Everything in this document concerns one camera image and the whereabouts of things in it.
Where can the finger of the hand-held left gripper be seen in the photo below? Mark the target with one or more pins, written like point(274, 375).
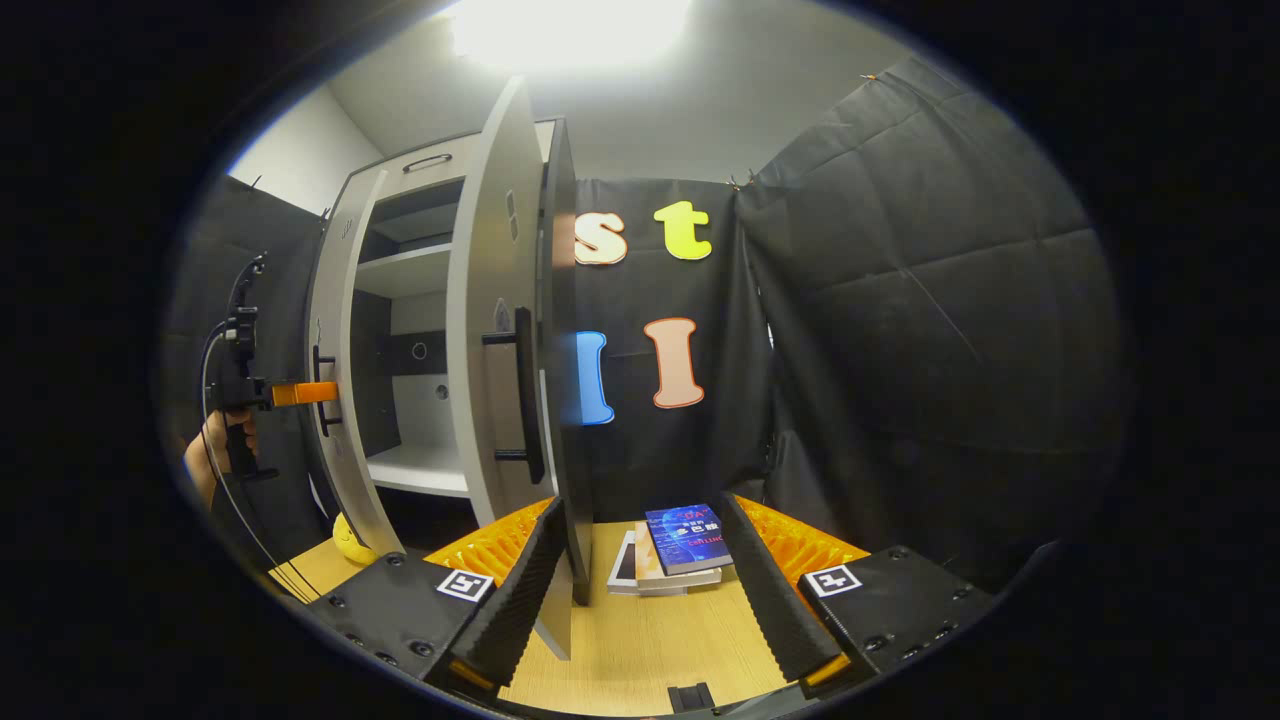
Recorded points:
point(305, 393)

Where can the black backdrop cloth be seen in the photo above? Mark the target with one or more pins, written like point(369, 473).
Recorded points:
point(900, 300)

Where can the grey cabinet door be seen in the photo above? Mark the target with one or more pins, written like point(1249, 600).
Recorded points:
point(330, 290)
point(480, 300)

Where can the blue book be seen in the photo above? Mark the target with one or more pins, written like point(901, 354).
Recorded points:
point(688, 538)

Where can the grey double-door shoe cabinet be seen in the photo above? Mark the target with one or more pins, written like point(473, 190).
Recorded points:
point(410, 272)

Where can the white book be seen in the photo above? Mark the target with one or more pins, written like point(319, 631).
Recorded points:
point(622, 570)

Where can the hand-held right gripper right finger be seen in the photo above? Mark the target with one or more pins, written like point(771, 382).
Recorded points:
point(770, 600)

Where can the large ceiling light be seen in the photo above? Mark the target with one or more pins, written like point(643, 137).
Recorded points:
point(570, 30)

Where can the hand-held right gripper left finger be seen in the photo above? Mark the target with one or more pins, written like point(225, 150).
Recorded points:
point(520, 600)

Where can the yellow plush toy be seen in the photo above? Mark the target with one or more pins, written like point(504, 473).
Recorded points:
point(352, 545)

